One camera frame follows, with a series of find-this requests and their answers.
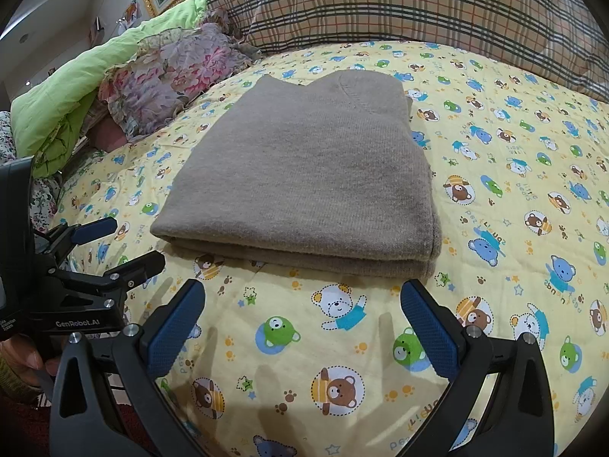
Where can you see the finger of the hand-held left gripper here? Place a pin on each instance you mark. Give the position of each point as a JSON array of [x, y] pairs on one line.
[[95, 229], [138, 266]]

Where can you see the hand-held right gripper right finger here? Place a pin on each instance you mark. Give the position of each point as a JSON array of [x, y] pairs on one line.
[[428, 333]]

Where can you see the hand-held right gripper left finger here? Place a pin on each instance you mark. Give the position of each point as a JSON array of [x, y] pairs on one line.
[[176, 328]]

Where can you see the brown knitted sweater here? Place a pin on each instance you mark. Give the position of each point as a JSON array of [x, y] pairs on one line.
[[309, 166]]

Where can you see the person's left hand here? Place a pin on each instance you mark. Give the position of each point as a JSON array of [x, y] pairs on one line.
[[28, 357]]

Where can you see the small flower print cloth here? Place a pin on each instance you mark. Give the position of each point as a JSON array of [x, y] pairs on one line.
[[43, 200]]

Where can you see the light green quilt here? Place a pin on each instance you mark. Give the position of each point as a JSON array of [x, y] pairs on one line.
[[71, 85]]

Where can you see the floral ruffled pillow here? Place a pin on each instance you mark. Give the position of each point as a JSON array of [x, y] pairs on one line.
[[166, 76]]

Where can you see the yellow bear print bed sheet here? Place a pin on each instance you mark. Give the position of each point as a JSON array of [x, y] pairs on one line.
[[499, 176]]

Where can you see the plaid quilt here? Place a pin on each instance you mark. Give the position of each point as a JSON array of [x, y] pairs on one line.
[[380, 4]]

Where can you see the orange wall sticker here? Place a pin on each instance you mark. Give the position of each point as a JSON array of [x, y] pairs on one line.
[[132, 11]]

